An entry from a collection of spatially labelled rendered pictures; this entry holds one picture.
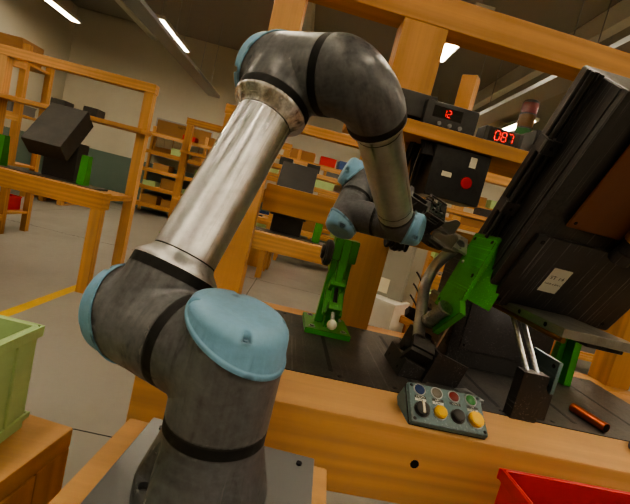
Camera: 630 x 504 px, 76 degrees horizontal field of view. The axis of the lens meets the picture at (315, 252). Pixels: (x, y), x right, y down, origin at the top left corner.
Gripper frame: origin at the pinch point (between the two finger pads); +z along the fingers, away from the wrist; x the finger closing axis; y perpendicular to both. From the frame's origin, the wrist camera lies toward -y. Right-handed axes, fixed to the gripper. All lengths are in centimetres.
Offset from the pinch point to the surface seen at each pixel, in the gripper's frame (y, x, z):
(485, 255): 9.0, -8.0, 2.2
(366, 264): -29.6, 5.3, -10.6
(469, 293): 3.1, -15.3, 3.6
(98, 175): -885, 557, -485
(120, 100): -746, 699, -526
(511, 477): 14, -55, 6
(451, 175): 2.7, 23.1, -6.1
